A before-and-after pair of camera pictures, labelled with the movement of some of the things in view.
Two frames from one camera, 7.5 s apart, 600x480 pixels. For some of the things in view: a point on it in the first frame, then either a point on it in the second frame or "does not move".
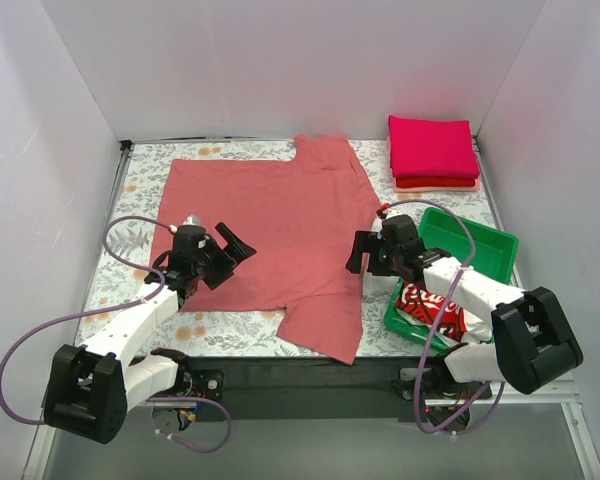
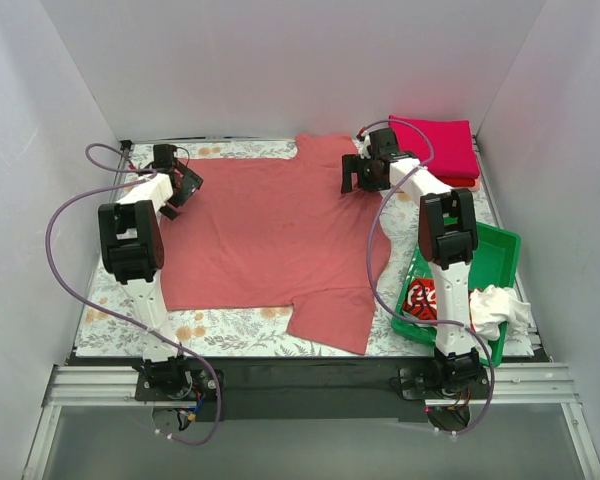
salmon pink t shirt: [295, 213] does not move
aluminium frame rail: [543, 394] does not move
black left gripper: [220, 262] to [188, 181]
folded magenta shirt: [422, 147] does not move
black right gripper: [371, 255] to [350, 172]
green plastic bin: [488, 252] does not move
